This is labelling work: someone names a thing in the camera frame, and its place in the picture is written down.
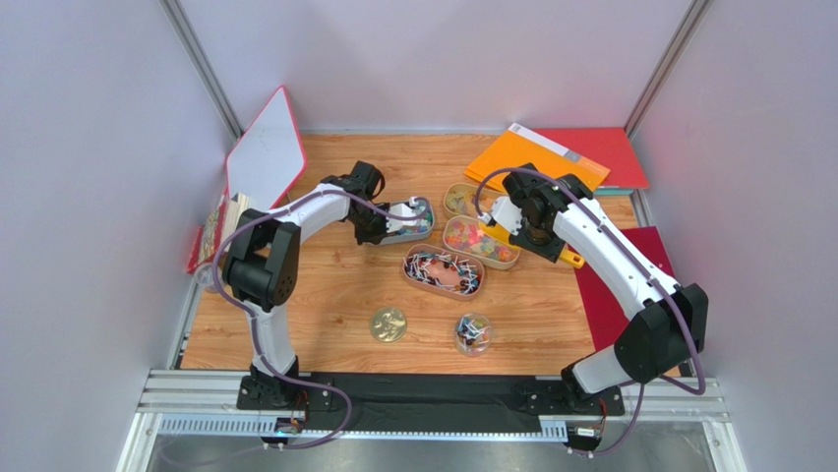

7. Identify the clear plastic cup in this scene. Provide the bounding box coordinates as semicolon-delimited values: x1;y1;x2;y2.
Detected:
194;263;217;293

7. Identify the white board with red frame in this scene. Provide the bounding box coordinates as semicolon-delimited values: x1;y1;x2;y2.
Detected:
226;86;308;210

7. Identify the beige tray of star candies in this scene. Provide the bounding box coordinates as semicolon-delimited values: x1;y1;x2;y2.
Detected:
443;215;519;270

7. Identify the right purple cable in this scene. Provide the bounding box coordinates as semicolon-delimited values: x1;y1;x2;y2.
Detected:
473;167;708;458

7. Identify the aluminium rail frame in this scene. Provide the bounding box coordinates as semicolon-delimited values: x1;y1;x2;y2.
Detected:
134;370;747;471

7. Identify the gold round lid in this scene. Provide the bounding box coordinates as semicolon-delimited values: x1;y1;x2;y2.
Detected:
369;307;407;343

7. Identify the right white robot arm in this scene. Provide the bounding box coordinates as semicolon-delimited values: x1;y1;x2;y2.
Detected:
484;163;708;398

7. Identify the clear glass jar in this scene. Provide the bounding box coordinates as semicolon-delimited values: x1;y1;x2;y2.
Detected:
453;313;494;356

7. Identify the beige tray of popsicle candies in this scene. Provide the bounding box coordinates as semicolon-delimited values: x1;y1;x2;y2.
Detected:
443;183;503;218

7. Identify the teal book under folder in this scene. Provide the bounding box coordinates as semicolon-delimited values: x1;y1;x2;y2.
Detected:
594;188;634;197

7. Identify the stack of books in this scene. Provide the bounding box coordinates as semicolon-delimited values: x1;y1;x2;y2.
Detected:
186;193;251;274

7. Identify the red folder at back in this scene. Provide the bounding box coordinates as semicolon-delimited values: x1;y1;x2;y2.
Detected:
534;127;650;190

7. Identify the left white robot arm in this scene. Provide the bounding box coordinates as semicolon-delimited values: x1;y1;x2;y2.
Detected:
221;161;390;390

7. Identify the purple cable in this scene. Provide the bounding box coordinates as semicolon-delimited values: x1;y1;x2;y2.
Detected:
210;188;434;450
473;167;708;458

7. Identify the dark red folder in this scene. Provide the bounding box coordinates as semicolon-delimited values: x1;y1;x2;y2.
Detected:
575;226;674;351

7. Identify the orange folder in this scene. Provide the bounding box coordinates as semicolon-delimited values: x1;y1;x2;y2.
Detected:
464;123;611;191

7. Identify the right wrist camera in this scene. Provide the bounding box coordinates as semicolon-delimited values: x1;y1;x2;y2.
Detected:
479;196;522;235

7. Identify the grey tray of round candies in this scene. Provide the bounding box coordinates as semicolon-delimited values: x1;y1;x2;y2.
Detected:
380;197;436;246

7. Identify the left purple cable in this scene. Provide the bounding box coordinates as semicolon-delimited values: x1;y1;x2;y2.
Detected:
210;188;434;450

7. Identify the yellow plastic scoop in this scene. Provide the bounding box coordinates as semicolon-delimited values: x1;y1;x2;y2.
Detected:
479;221;586;268

